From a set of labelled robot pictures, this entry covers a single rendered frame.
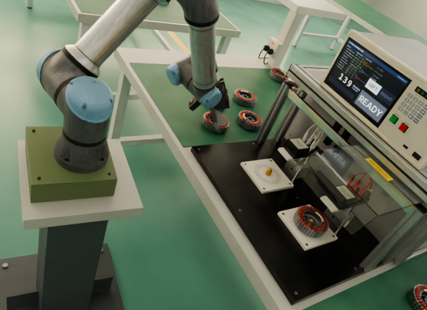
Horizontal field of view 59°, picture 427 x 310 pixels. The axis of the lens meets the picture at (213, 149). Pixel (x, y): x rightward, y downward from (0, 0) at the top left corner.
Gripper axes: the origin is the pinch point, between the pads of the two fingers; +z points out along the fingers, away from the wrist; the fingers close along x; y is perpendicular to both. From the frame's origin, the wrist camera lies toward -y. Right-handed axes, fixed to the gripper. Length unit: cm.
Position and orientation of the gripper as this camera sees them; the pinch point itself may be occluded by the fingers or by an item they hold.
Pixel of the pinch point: (216, 124)
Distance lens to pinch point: 157.0
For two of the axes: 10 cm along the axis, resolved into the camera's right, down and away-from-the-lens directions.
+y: 9.8, -2.0, -0.8
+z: 2.1, 7.5, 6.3
